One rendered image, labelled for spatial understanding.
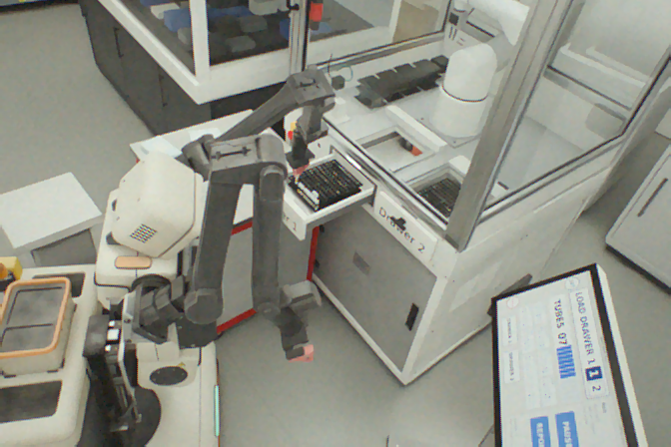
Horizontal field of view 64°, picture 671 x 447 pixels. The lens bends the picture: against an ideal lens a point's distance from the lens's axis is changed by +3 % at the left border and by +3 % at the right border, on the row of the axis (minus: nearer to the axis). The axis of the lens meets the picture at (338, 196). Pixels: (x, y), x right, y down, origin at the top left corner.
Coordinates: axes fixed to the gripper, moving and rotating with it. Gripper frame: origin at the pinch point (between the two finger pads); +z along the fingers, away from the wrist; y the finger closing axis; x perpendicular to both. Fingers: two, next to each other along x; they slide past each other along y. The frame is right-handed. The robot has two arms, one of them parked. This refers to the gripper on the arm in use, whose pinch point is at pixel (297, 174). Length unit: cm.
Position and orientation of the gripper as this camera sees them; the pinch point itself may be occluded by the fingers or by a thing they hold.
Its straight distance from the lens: 191.0
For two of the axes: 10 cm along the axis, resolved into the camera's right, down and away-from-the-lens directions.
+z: -1.3, 6.9, 7.1
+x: 5.9, 6.3, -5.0
